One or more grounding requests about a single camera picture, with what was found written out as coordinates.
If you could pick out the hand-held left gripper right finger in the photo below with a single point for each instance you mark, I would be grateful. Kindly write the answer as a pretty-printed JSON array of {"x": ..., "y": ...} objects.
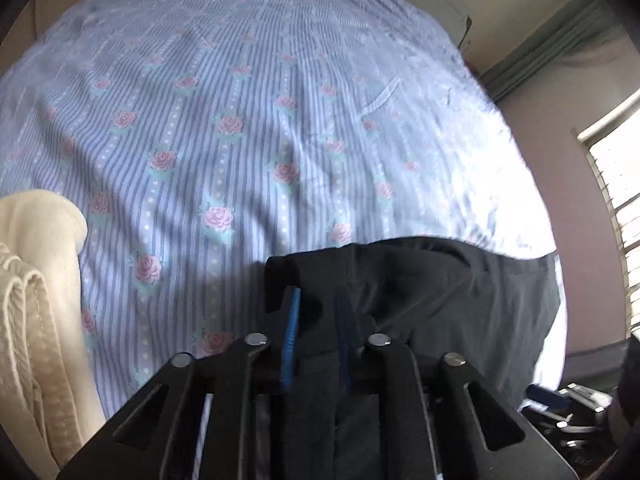
[{"x": 345, "y": 345}]

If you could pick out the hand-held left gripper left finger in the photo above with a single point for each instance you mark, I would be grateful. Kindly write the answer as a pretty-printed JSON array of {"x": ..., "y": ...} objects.
[{"x": 289, "y": 330}]

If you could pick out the black pants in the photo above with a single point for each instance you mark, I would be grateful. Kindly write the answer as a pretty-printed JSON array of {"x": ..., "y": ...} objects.
[{"x": 440, "y": 300}]

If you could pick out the blue floral striped bed sheet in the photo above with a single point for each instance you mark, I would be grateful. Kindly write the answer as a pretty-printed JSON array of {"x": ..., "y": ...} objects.
[{"x": 260, "y": 125}]

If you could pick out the cream folded towel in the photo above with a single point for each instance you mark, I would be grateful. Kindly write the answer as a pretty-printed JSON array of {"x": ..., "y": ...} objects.
[{"x": 40, "y": 320}]

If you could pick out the window with blinds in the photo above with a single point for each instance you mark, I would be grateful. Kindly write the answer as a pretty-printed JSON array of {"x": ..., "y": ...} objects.
[{"x": 617, "y": 205}]

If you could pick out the green curtain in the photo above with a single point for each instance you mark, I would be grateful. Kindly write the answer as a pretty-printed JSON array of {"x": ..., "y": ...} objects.
[{"x": 545, "y": 40}]

